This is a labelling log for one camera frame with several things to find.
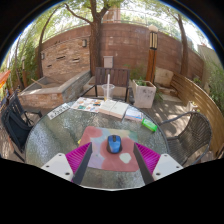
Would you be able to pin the dark wicker armchair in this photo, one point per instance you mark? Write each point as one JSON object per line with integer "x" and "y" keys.
{"x": 195, "y": 133}

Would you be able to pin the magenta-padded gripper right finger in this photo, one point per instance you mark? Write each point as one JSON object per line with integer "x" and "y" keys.
{"x": 166, "y": 165}

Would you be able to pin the white open book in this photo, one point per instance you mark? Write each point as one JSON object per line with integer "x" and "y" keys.
{"x": 113, "y": 108}

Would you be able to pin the black slatted chair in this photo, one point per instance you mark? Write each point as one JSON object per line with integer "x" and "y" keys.
{"x": 15, "y": 123}

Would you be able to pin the blue computer mouse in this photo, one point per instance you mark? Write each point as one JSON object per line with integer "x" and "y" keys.
{"x": 114, "y": 145}

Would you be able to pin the grey wall box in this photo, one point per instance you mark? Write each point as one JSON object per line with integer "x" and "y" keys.
{"x": 108, "y": 62}

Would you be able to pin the thin leaning tree trunk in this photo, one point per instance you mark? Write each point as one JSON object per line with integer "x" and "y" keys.
{"x": 40, "y": 56}

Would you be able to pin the curved wooden slat fence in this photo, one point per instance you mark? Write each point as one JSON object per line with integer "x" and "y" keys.
{"x": 203, "y": 100}

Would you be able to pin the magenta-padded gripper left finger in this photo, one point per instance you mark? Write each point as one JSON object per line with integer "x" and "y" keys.
{"x": 58, "y": 165}

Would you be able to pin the green wet wipes pack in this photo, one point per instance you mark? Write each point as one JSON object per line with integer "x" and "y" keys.
{"x": 149, "y": 125}

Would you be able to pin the floral print mouse pad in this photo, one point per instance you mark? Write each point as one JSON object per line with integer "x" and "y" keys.
{"x": 113, "y": 161}

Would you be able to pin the orange fabric canopy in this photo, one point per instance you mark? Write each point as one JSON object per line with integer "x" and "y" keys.
{"x": 4, "y": 79}

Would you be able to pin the dark wooden slatted chair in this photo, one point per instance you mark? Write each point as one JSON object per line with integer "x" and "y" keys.
{"x": 120, "y": 77}

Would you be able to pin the small white plant pot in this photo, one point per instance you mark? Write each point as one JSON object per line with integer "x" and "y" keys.
{"x": 193, "y": 107}

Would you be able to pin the concrete planter with plant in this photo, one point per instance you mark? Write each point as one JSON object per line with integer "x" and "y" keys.
{"x": 145, "y": 95}

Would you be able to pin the blue and white booklet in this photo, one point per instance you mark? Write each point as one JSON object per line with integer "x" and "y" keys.
{"x": 134, "y": 114}

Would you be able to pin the thick forked tree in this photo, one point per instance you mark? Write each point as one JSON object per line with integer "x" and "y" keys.
{"x": 96, "y": 46}

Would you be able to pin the slim tree trunk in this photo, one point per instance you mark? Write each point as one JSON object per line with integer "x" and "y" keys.
{"x": 184, "y": 46}

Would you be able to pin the black wall lamp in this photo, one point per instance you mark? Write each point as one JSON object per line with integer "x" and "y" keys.
{"x": 84, "y": 43}
{"x": 42, "y": 56}

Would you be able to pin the clear plastic cup with straw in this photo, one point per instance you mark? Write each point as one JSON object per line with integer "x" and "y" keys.
{"x": 108, "y": 91}

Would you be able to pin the colourful picture booklet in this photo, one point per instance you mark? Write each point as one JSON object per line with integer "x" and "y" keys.
{"x": 86, "y": 104}

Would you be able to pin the wooden garden lamp post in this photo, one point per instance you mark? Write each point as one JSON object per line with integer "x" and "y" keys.
{"x": 151, "y": 60}

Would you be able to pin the white printed strip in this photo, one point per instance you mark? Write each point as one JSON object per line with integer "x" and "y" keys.
{"x": 58, "y": 111}

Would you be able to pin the stone raised garden bed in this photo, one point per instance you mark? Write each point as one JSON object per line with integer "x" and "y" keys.
{"x": 41, "y": 96}

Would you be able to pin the beige stone slab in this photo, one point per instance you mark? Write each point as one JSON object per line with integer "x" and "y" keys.
{"x": 164, "y": 76}

